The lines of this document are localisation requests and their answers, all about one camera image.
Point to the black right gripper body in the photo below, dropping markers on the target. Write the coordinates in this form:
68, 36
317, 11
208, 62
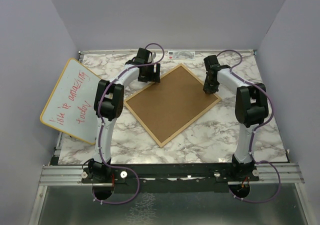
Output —
210, 86

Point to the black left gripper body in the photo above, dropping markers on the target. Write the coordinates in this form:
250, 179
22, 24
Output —
149, 75

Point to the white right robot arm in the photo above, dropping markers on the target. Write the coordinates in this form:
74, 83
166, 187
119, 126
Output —
251, 107

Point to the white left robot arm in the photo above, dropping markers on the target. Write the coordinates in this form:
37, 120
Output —
108, 106

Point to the white sticker label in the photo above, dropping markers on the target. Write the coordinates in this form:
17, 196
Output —
181, 55

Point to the yellow-rimmed whiteboard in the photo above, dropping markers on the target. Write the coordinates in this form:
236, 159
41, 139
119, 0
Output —
70, 107

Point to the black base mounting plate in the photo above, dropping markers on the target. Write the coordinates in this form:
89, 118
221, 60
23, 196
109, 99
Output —
167, 177

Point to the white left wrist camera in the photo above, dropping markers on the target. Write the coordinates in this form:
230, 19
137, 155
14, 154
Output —
152, 57

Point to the aluminium back rail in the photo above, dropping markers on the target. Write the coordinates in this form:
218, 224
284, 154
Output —
134, 51

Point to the aluminium rail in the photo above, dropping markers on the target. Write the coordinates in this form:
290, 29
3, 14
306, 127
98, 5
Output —
70, 175
134, 51

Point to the aluminium front rail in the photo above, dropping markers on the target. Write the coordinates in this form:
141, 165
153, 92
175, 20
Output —
70, 175

